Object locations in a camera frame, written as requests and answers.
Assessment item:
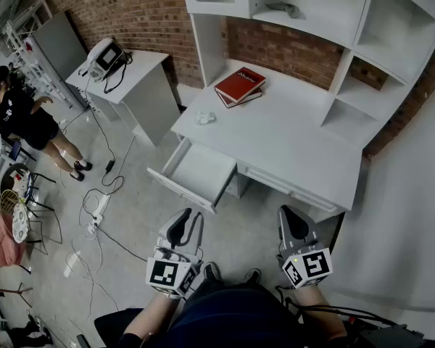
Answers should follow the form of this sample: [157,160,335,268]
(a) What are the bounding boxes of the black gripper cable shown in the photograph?
[275,284,389,328]

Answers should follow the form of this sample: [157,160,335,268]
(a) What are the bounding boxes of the black adapter cable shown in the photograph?
[81,105,126,217]

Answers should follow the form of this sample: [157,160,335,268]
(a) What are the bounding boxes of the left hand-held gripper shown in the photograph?
[146,207,205,299]

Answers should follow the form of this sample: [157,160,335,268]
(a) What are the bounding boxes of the black device cable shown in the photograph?
[103,51,133,94]

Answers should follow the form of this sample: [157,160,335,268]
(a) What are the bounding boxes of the white device with screen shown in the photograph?
[78,37,128,83]

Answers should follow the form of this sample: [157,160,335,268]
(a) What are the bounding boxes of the gold wire chair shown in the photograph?
[0,188,65,257]

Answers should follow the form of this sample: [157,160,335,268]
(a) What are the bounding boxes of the person's left forearm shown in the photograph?
[121,295,184,344]

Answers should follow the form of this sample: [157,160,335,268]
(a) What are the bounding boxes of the white metal rack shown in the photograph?
[1,0,73,108]

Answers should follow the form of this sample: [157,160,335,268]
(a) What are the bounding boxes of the grey crumpled cloth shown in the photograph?
[265,1,306,20]

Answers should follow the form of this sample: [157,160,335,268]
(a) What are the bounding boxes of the black floor power cable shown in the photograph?
[94,225,148,262]

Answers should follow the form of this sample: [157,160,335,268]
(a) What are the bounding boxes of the pink cloth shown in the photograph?
[0,196,26,268]

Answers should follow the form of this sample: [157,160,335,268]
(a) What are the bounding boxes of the dark blue chair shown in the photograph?
[7,139,37,162]

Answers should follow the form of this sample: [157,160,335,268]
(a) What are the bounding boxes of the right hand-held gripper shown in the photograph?
[276,204,334,289]

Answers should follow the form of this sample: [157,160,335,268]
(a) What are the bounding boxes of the white desk with hutch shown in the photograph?
[170,0,435,224]

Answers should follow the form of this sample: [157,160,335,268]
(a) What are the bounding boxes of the person's navy shirt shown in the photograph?
[119,288,349,348]

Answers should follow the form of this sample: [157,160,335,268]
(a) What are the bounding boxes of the grey tall cabinet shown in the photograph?
[31,11,90,110]

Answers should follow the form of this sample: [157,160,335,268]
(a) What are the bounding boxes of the red hardcover book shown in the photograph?
[219,87,264,109]
[214,66,267,104]

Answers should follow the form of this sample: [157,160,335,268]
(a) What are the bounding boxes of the tangle of white cables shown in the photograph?
[63,230,120,313]

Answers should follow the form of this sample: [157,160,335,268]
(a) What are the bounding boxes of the person's left shoe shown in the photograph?
[202,262,224,282]

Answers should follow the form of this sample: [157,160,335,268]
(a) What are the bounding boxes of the patterned round seat cushion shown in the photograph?
[11,204,30,244]

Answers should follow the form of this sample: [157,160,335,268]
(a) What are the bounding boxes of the person's black trousers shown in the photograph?
[194,279,273,297]

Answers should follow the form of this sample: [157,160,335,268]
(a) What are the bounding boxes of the white side cabinet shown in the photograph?
[65,49,182,148]

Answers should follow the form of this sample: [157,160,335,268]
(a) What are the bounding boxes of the black electronics box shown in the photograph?
[347,323,425,348]

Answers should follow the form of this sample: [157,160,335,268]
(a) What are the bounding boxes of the small white drawer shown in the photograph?
[146,138,239,215]

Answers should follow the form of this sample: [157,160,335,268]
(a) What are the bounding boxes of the black metal chair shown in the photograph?
[0,163,57,213]

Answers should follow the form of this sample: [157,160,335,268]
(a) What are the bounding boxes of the person's right forearm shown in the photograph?
[293,284,349,342]

